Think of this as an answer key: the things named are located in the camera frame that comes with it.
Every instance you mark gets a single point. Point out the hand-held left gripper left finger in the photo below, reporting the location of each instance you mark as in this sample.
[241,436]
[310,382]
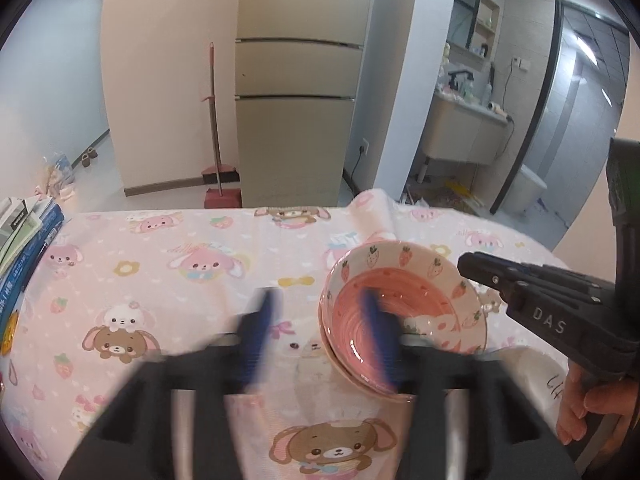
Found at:
[262,335]

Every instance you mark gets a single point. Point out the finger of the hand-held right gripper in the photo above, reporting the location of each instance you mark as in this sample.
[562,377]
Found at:
[487,272]
[570,282]

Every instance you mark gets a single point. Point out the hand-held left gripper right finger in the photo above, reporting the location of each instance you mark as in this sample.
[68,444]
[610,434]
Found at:
[377,345]

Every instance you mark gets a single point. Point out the pink strawberry bowl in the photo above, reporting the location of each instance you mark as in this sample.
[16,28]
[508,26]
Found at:
[430,300]
[350,375]

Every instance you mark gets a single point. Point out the person's right hand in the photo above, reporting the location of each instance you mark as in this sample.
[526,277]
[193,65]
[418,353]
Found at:
[605,397]

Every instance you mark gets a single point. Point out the pink printed tablecloth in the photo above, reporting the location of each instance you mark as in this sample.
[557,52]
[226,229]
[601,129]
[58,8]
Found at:
[175,270]

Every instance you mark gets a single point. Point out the beige vanity cabinet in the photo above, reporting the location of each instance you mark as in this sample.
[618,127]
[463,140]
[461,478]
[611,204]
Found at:
[465,130]

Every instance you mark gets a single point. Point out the red broom with dustpan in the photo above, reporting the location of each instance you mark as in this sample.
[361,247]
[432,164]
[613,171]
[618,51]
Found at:
[220,185]

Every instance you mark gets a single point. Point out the white hair dryer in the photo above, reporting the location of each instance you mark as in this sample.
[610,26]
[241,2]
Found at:
[497,110]

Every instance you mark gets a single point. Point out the black faucet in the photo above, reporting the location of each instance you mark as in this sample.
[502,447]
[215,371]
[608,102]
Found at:
[457,80]

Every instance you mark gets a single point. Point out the pair of slippers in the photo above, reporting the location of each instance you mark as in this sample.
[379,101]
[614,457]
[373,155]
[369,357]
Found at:
[88,157]

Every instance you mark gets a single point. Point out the beige refrigerator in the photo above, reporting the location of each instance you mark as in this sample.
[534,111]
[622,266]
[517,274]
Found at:
[300,85]

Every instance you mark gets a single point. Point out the stack of books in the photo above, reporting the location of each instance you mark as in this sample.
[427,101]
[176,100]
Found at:
[25,245]

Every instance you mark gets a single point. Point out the wall power outlet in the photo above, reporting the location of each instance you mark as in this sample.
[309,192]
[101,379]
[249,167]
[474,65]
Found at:
[363,147]

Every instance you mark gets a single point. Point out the black door frame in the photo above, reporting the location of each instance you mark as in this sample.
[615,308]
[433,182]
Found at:
[545,85]

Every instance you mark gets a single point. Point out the mirror wall cabinet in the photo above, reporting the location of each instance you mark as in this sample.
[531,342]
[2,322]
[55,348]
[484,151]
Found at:
[475,15]

